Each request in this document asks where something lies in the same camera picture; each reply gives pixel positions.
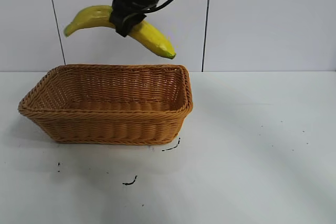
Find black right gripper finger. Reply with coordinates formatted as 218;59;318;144
109;8;147;38

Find yellow banana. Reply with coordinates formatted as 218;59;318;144
64;5;177;60

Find tan woven wicker basket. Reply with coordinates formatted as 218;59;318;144
17;63;194;146

